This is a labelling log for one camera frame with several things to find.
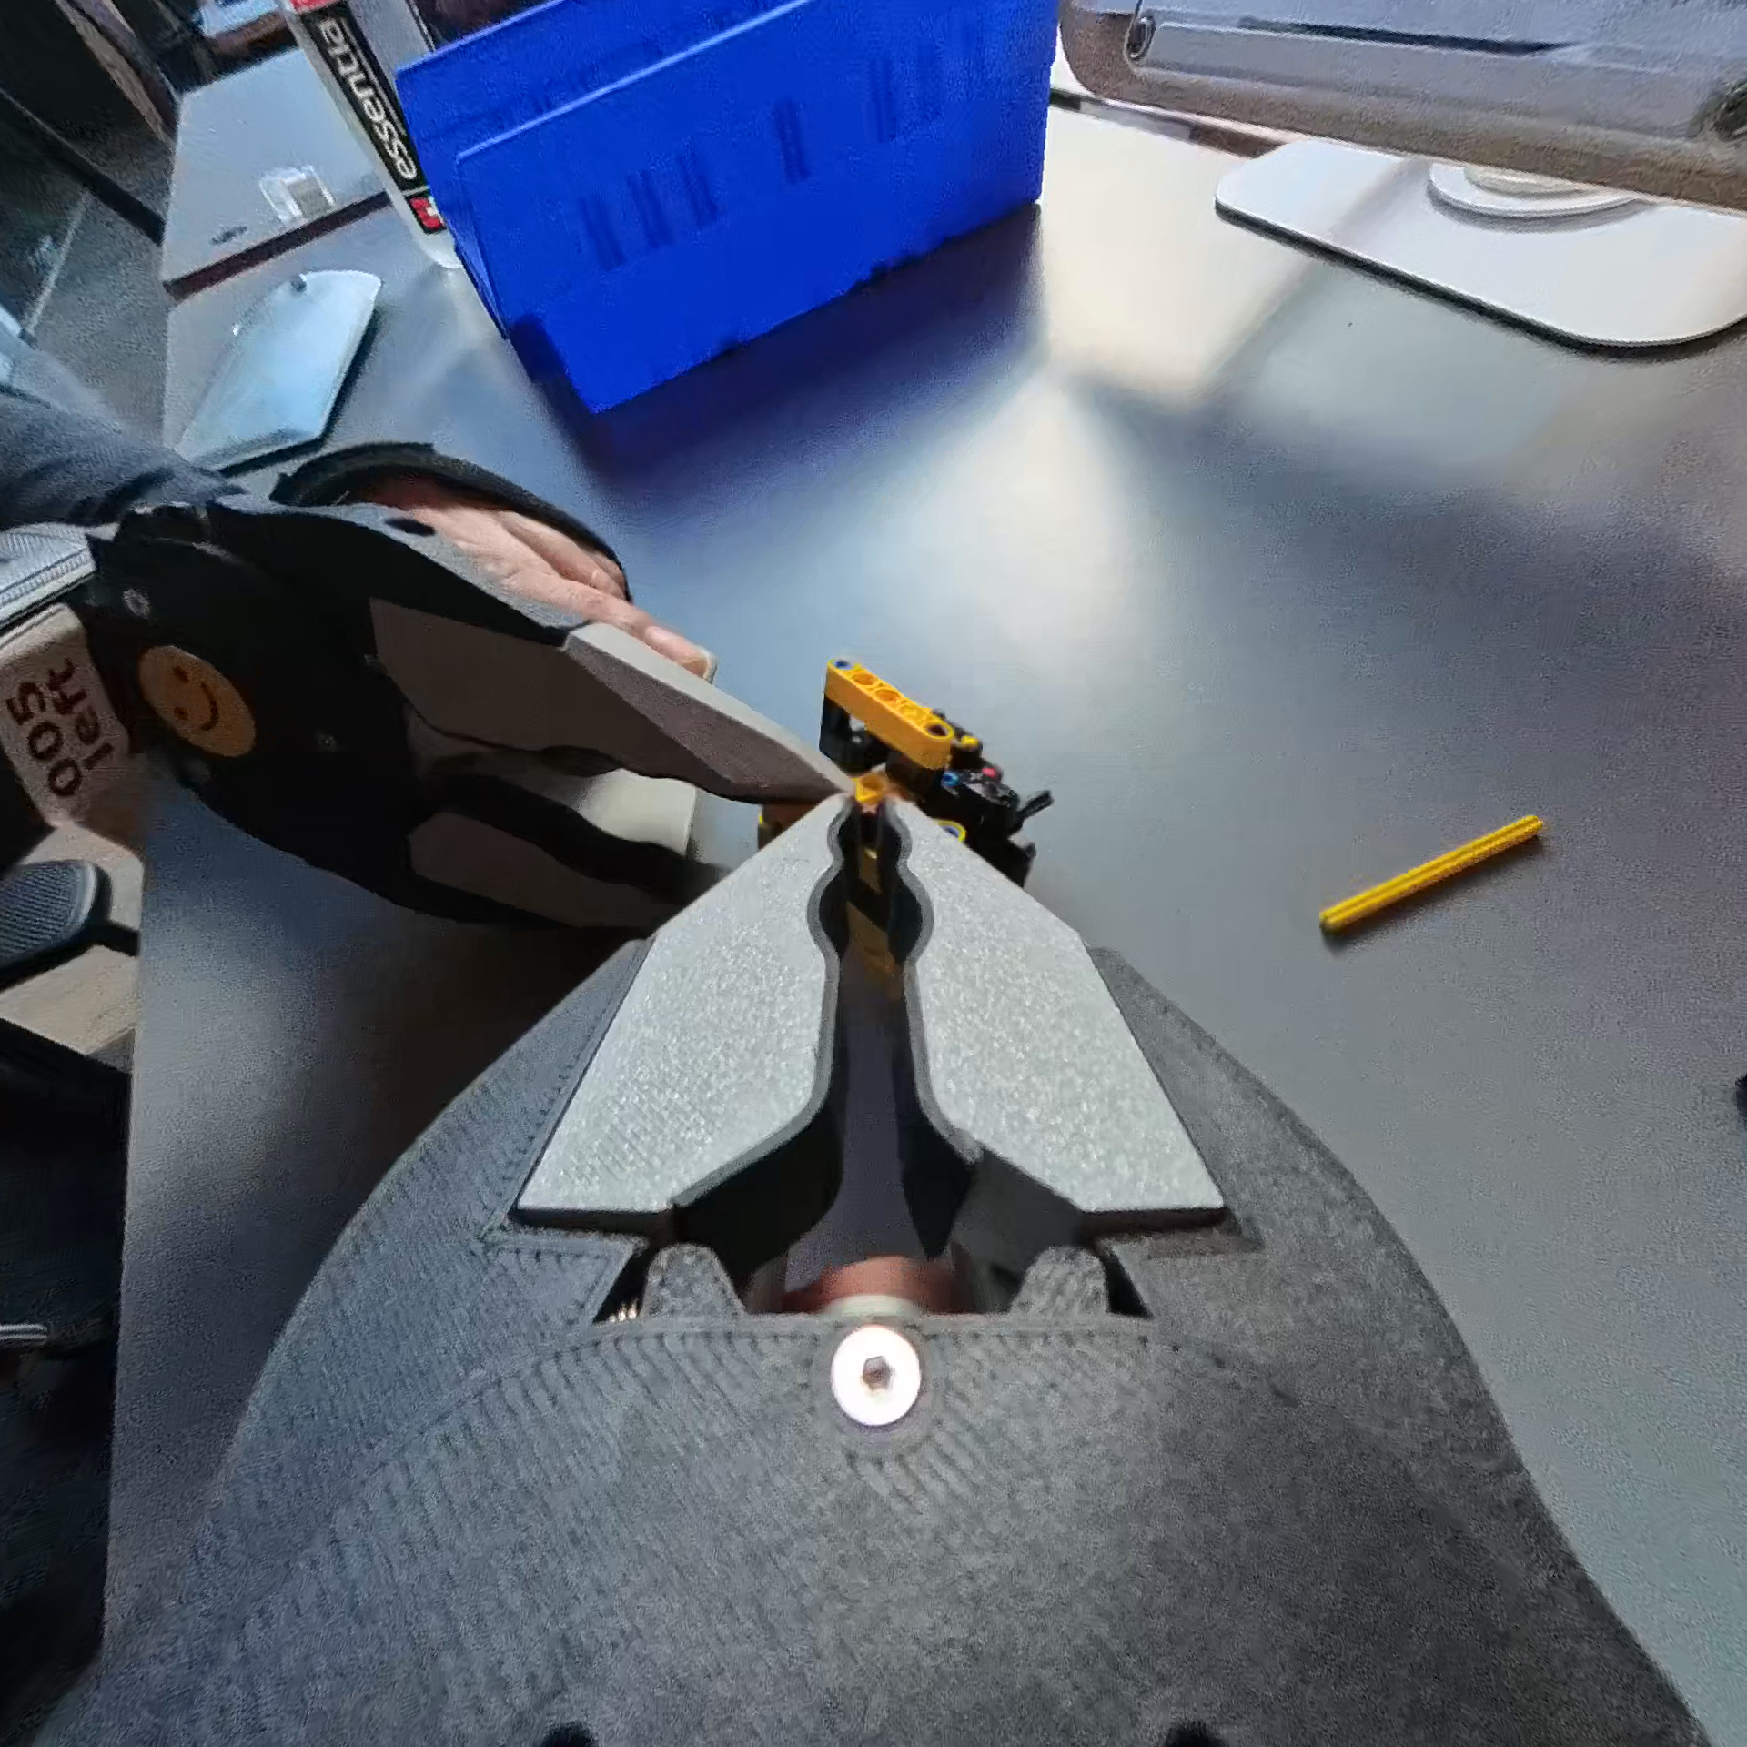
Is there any person's left hand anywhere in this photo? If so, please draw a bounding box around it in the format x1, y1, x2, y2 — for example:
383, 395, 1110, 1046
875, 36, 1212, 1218
389, 480, 719, 685

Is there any small silver stand base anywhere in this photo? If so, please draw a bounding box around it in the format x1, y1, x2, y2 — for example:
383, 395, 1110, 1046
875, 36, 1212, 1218
174, 269, 385, 474

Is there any silver computer monitor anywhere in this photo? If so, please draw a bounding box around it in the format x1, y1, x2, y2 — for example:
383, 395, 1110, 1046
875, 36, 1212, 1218
1058, 0, 1747, 215

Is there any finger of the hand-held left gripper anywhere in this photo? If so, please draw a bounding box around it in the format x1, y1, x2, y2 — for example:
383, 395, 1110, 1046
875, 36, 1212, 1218
369, 600, 857, 807
403, 764, 705, 936

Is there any yellow lego axle rod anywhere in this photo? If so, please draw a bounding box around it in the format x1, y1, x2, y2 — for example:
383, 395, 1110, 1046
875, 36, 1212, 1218
1319, 813, 1548, 936

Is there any blue plastic bin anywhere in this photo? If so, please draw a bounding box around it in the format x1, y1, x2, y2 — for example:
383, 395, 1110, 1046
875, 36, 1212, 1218
393, 0, 1062, 415

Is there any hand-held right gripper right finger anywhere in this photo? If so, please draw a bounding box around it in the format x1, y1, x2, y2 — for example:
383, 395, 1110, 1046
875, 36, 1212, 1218
885, 803, 1228, 1216

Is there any black office chair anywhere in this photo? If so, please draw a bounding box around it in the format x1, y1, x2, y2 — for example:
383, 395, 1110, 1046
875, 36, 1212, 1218
0, 861, 140, 991

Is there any person's left forearm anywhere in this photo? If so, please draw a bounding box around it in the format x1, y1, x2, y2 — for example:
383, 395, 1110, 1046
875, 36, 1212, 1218
0, 389, 255, 547

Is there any yellow and black lego model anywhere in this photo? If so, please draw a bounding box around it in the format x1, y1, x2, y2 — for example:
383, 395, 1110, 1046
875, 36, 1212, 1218
756, 657, 1056, 977

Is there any clear water bottle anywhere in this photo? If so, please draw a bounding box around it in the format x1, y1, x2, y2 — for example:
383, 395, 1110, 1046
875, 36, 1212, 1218
281, 0, 468, 270

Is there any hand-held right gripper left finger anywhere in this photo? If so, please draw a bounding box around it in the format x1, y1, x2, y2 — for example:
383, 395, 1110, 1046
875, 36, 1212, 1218
515, 798, 855, 1220

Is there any silver monitor stand base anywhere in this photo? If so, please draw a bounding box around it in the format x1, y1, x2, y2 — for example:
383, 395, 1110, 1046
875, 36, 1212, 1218
1214, 136, 1747, 351

